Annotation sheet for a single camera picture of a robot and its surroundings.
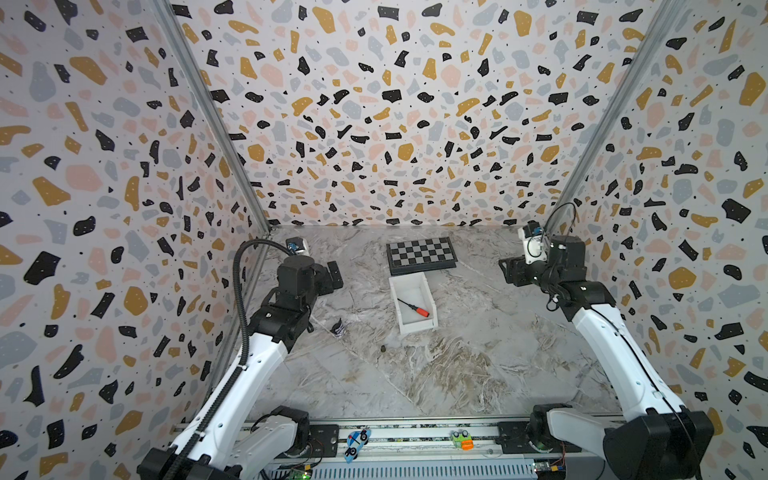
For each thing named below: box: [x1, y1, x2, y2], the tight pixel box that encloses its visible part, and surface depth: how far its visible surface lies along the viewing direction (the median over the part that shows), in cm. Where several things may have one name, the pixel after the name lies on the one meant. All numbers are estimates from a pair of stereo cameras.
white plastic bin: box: [388, 272, 438, 335], surface depth 100 cm
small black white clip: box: [330, 317, 345, 337], surface depth 91 cm
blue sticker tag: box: [344, 429, 371, 463], surface depth 74 cm
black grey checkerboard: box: [386, 236, 459, 276], surface depth 112 cm
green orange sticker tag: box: [451, 430, 474, 451], surface depth 74 cm
